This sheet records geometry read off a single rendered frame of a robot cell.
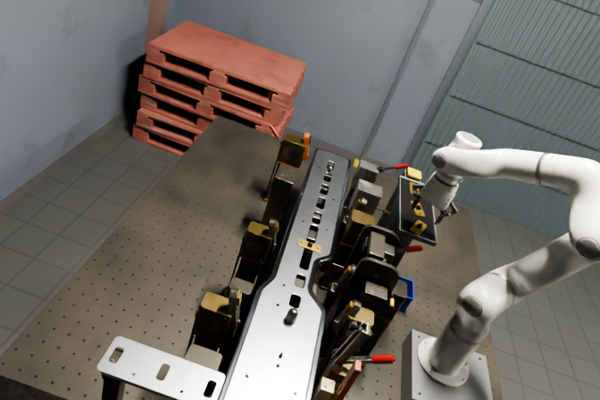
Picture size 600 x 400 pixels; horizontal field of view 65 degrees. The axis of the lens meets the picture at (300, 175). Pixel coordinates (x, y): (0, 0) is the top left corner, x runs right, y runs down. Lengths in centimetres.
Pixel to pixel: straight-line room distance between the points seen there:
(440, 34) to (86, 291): 310
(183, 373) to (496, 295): 91
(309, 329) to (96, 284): 78
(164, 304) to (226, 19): 287
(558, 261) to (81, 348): 140
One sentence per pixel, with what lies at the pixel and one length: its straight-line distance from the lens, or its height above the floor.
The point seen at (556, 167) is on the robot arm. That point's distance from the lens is 140.
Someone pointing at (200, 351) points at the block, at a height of 98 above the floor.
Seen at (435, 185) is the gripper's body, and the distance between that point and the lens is 160.
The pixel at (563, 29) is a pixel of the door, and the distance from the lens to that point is 403.
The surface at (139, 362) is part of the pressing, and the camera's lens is 128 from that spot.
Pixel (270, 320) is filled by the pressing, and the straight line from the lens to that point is 141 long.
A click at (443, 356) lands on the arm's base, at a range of 177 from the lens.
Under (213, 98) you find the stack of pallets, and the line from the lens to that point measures 337.
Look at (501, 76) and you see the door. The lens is 404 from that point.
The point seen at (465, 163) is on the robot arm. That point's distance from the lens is 144.
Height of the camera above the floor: 208
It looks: 33 degrees down
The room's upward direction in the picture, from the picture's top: 20 degrees clockwise
